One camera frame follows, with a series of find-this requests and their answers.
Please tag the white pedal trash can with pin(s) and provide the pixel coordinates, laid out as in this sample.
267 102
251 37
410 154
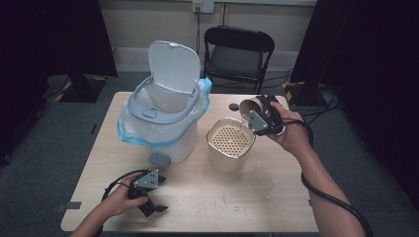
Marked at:
174 65

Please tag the person's right hand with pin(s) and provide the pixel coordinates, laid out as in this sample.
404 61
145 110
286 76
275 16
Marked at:
294 135

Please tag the brown paper cup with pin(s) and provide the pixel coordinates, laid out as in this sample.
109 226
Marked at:
247 107

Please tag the dark curtain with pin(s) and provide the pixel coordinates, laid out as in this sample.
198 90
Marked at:
372 65
49 39

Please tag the person's left hand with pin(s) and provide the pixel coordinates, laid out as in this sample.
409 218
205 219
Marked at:
118 200

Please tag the black folding chair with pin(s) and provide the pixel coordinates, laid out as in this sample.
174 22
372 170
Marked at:
237 61

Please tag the clear blue-edged trash bag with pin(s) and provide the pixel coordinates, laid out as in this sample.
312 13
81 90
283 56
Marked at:
138 131

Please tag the black stand base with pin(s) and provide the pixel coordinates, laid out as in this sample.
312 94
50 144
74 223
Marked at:
304 95
82 90

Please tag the grey tape strip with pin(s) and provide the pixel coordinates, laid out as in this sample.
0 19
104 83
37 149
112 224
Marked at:
70 205

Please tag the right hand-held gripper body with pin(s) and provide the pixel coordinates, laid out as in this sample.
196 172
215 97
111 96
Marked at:
268 118

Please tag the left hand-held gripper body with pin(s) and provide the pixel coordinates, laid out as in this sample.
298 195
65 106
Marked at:
146 181

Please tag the beige strainer container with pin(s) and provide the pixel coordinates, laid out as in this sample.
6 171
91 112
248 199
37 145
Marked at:
224 161

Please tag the white wall socket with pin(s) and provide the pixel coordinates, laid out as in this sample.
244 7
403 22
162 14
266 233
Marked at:
203 6

